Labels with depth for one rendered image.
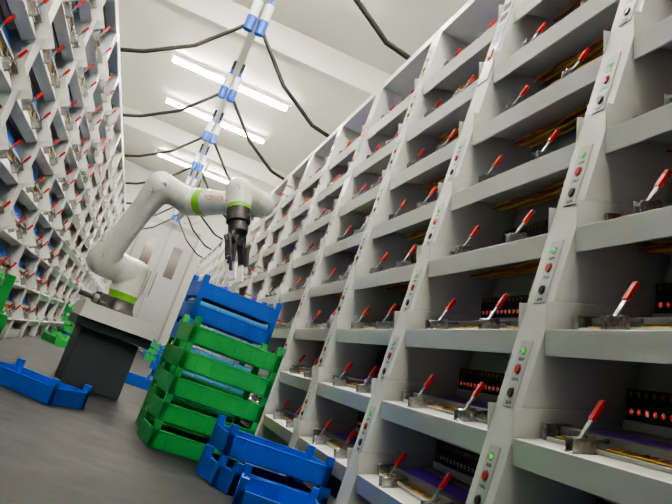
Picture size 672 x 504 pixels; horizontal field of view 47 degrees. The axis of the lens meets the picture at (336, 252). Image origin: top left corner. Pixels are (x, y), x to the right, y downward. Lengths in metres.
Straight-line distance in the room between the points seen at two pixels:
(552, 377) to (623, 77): 0.57
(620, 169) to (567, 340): 0.36
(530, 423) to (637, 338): 0.29
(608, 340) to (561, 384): 0.20
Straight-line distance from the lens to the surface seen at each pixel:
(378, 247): 2.75
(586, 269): 1.43
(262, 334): 2.73
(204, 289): 2.67
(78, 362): 3.35
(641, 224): 1.28
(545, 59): 2.16
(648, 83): 1.58
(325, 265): 3.41
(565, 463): 1.22
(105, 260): 3.33
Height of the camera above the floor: 0.30
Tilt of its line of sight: 10 degrees up
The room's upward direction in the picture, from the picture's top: 20 degrees clockwise
